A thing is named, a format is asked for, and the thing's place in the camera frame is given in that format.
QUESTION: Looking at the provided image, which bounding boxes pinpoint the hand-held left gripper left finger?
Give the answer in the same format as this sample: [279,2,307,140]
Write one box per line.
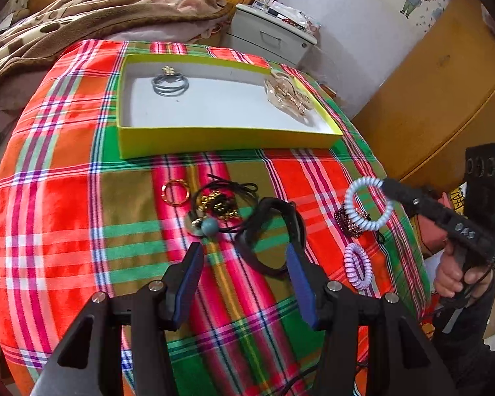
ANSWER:
[31,241,207,396]

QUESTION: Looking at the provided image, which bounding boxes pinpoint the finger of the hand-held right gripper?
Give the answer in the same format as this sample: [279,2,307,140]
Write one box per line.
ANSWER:
[380,178,449,236]

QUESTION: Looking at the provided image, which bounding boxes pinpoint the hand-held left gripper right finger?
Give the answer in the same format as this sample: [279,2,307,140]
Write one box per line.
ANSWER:
[286,244,458,396]

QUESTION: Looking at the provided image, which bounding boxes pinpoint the purple spiral hair tie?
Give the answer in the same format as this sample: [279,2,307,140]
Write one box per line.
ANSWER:
[344,243,374,290]

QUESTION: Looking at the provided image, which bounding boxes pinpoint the light blue spiral hair tie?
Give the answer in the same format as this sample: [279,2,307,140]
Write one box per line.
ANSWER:
[345,177,394,232]

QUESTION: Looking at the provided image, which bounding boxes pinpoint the brown beaded scrunchie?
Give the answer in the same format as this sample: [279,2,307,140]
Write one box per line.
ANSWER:
[335,204,374,239]

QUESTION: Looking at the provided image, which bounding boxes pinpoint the gold beaded hair tie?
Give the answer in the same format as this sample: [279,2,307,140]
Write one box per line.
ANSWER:
[192,190,238,219]

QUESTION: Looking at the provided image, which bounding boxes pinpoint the black wristband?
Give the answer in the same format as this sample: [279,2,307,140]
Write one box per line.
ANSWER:
[235,198,310,275]

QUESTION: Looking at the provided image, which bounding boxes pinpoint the gold key ring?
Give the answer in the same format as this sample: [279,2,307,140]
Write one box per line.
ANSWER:
[162,179,190,206]

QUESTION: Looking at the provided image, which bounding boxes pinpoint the black knotted hair tie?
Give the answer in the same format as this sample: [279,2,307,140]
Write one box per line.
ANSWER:
[206,173,258,201]

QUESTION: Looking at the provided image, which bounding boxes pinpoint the yellow cardboard box tray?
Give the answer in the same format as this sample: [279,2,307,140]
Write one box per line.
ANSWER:
[116,53,344,160]

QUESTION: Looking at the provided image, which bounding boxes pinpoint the person's right forearm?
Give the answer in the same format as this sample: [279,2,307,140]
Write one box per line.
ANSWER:
[431,280,495,384]

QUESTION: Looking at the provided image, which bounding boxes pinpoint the person's right hand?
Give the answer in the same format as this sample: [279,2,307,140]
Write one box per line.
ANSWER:
[434,244,495,303]

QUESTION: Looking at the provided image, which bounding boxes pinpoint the red green plaid cloth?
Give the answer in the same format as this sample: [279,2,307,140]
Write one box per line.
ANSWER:
[0,40,432,396]

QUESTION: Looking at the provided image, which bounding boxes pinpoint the gold hair claw clip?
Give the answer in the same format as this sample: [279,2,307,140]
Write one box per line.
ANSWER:
[264,72,314,122]

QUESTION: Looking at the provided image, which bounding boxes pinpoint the pile of small toiletries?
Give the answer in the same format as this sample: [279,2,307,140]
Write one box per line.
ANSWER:
[268,2,321,34]

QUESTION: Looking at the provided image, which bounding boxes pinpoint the grey nightstand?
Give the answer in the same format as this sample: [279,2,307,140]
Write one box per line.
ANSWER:
[227,3,318,67]

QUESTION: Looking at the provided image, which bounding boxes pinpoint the brown paw print blanket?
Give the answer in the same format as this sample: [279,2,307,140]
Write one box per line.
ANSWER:
[0,0,236,104]

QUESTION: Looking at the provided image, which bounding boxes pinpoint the grey hair ties with flower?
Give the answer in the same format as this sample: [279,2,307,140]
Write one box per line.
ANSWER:
[150,66,190,99]

